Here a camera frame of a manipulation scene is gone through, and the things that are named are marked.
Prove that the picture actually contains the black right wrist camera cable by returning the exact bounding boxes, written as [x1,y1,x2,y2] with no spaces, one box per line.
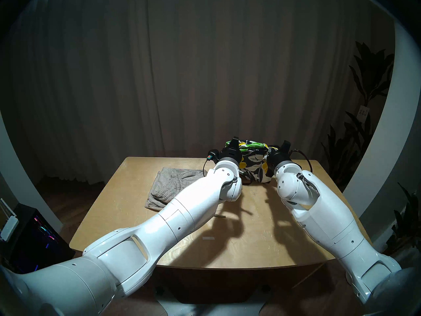
[290,149,313,173]

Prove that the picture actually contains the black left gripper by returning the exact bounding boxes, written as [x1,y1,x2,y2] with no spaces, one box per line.
[218,136,244,165]

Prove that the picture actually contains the light wooden table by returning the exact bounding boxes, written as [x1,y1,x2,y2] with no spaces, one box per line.
[69,156,371,286]

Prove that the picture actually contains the white box device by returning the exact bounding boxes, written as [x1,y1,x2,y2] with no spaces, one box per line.
[0,217,19,242]

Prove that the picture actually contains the black computer tower with lights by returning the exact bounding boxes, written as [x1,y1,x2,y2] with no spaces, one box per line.
[7,203,75,275]

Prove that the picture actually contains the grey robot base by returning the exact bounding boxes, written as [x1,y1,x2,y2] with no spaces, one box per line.
[155,286,273,316]

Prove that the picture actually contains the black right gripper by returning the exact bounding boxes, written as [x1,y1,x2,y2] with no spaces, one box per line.
[266,140,294,170]

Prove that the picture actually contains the long beige curtain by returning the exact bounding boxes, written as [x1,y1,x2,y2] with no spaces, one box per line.
[0,0,395,187]

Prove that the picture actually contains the floral print shorts with drawstring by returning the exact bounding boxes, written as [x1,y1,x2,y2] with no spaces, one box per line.
[225,139,280,185]

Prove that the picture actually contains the tall dark leafy plant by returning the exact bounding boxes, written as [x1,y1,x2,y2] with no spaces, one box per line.
[321,40,395,191]

